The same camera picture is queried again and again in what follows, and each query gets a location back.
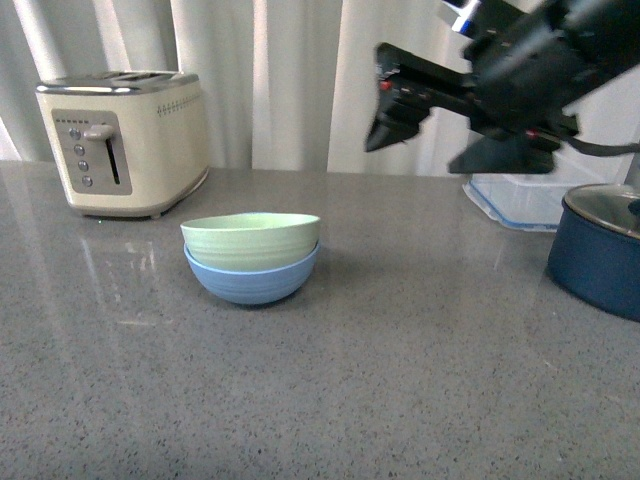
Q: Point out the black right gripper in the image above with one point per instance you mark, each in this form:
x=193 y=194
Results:
x=525 y=68

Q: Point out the blue bowl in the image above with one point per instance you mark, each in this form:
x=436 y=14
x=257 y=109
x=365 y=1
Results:
x=253 y=287

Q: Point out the clear plastic container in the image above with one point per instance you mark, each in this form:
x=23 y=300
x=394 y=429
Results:
x=534 y=202

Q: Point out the green bowl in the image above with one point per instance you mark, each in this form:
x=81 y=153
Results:
x=254 y=241

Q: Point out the glass pot lid blue knob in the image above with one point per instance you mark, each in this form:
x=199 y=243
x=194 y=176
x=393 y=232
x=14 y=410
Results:
x=613 y=207

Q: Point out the blue saucepan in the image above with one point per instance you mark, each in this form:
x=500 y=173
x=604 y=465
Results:
x=596 y=264

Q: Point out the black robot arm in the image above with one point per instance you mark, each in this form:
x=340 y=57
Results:
x=625 y=35

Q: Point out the cream toaster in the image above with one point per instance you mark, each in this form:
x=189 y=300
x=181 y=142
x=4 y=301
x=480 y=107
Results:
x=126 y=143

